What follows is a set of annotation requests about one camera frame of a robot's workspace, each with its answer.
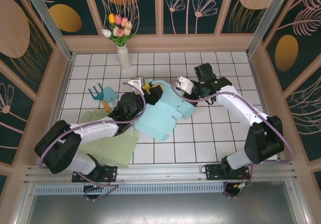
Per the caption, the light blue paper box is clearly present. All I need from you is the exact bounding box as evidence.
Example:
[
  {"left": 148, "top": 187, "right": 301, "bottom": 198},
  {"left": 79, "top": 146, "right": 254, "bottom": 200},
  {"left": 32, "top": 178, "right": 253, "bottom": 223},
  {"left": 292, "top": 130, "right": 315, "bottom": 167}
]
[{"left": 134, "top": 79, "right": 196, "bottom": 142}]

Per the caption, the light green paper box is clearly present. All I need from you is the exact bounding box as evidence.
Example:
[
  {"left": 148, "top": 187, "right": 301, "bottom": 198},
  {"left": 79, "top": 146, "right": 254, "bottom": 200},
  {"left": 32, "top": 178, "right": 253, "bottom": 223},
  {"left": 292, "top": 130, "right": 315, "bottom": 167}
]
[{"left": 80, "top": 107, "right": 140, "bottom": 168}]

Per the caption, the light blue toy trowel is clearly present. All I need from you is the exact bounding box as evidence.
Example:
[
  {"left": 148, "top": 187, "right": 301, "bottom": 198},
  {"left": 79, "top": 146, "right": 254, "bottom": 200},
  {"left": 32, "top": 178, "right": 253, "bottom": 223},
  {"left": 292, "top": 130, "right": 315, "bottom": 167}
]
[{"left": 102, "top": 87, "right": 118, "bottom": 106}]

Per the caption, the white ribbed vase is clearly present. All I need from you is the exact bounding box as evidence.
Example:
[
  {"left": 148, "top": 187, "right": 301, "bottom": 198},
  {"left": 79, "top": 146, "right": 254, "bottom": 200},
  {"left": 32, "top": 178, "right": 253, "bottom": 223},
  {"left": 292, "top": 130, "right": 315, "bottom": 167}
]
[{"left": 117, "top": 45, "right": 131, "bottom": 70}]

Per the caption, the artificial tulip bouquet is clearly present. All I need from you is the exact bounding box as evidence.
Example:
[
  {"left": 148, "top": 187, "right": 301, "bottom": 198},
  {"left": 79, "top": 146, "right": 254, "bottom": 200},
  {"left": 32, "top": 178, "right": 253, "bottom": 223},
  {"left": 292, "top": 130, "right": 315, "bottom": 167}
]
[{"left": 101, "top": 13, "right": 137, "bottom": 49}]

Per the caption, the green circuit board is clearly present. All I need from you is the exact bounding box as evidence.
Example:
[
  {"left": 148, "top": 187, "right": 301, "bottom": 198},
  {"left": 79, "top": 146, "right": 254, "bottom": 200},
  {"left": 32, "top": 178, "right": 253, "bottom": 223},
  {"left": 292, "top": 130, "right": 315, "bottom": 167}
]
[{"left": 234, "top": 180, "right": 251, "bottom": 192}]

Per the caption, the grey metal sheet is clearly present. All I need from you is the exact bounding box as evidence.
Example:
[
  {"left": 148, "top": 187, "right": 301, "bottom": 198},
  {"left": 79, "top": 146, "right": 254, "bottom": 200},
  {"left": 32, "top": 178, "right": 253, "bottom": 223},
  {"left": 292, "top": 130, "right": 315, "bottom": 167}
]
[{"left": 25, "top": 193, "right": 299, "bottom": 224}]

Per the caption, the teal rake with wooden handle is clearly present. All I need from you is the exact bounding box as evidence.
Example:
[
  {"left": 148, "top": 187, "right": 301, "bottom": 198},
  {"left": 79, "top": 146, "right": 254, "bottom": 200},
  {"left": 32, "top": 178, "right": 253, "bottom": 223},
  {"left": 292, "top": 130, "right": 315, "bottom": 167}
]
[{"left": 88, "top": 82, "right": 113, "bottom": 114}]

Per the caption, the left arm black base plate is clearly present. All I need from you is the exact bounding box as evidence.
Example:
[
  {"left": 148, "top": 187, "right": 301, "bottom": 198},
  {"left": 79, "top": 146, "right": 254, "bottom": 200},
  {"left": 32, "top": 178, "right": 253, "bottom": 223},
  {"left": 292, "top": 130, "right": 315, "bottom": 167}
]
[{"left": 72, "top": 165, "right": 118, "bottom": 183}]

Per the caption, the aluminium mounting rail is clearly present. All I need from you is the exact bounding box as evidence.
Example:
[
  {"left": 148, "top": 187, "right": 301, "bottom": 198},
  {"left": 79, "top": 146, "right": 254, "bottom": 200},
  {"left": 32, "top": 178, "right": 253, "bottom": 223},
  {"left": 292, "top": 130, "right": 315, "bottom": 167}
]
[{"left": 24, "top": 161, "right": 299, "bottom": 184}]

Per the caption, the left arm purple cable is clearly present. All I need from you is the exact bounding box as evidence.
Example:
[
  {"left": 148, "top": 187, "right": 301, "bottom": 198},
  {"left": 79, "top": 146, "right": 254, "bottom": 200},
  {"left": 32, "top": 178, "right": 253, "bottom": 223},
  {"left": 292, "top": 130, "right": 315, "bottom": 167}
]
[{"left": 40, "top": 80, "right": 146, "bottom": 201}]

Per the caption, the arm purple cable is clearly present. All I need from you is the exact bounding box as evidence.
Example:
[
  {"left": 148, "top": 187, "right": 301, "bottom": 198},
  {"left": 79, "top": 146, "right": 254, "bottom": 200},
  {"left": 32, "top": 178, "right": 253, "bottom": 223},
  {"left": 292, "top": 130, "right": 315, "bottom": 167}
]
[
  {"left": 40, "top": 80, "right": 146, "bottom": 201},
  {"left": 171, "top": 79, "right": 294, "bottom": 199}
]

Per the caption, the right aluminium frame post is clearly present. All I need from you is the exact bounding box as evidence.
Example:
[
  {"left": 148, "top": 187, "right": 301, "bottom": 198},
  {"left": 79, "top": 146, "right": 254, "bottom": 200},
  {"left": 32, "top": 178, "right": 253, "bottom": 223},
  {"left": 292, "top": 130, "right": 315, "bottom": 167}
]
[{"left": 247, "top": 0, "right": 294, "bottom": 56}]

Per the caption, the aluminium frame post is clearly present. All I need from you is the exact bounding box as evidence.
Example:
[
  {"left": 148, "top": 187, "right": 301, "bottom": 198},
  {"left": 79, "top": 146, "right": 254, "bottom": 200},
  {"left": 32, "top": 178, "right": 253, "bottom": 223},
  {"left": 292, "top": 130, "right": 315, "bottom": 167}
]
[
  {"left": 247, "top": 0, "right": 294, "bottom": 56},
  {"left": 20, "top": 0, "right": 76, "bottom": 61}
]

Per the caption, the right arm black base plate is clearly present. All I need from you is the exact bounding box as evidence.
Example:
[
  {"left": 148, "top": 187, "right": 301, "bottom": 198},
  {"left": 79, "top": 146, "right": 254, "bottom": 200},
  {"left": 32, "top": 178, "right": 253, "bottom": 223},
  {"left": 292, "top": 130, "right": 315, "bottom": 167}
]
[{"left": 205, "top": 163, "right": 251, "bottom": 182}]

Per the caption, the slotted grey cable duct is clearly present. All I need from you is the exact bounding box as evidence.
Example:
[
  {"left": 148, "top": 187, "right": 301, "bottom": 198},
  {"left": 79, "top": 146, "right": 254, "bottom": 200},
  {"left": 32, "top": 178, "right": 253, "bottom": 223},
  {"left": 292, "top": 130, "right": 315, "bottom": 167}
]
[{"left": 34, "top": 185, "right": 226, "bottom": 194}]

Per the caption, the left aluminium frame post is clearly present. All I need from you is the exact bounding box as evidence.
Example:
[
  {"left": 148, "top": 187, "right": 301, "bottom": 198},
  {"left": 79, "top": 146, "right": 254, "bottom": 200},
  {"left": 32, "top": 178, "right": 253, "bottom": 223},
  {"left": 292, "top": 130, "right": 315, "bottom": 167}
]
[{"left": 20, "top": 0, "right": 76, "bottom": 61}]

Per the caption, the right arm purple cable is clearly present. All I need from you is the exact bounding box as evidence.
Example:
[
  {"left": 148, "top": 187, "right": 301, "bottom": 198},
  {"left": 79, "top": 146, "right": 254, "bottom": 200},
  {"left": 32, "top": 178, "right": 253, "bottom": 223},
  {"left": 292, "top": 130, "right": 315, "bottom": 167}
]
[{"left": 171, "top": 79, "right": 294, "bottom": 199}]

